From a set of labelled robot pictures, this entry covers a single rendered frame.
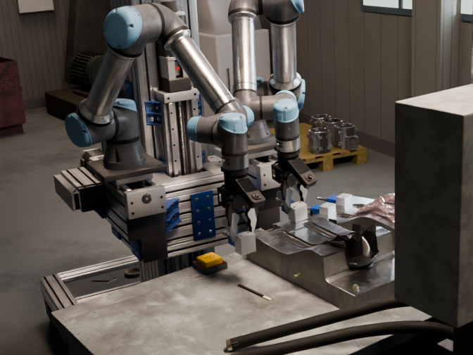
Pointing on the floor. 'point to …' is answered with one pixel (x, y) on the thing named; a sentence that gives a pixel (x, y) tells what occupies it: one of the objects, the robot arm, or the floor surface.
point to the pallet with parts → (329, 142)
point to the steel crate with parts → (10, 98)
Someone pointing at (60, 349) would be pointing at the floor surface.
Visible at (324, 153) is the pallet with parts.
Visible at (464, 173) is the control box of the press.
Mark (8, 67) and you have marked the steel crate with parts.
